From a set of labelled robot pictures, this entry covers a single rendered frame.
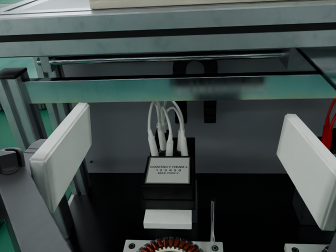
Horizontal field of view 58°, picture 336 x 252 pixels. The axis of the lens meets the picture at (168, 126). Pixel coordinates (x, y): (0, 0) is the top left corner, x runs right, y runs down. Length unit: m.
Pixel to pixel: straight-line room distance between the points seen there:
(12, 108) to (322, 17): 0.37
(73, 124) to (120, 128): 0.42
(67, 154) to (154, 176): 0.24
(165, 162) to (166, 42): 0.16
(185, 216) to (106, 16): 0.25
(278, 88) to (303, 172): 0.21
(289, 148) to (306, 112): 0.39
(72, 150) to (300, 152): 0.12
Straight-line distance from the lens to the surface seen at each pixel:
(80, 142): 0.18
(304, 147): 0.17
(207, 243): 0.50
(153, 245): 0.45
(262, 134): 0.59
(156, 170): 0.40
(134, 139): 0.59
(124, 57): 0.44
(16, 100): 0.42
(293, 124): 0.19
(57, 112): 0.53
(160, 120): 0.47
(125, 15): 0.35
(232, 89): 0.36
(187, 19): 0.34
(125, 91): 0.37
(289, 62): 0.43
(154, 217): 0.40
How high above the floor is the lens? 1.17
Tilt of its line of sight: 31 degrees down
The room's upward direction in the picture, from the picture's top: 4 degrees counter-clockwise
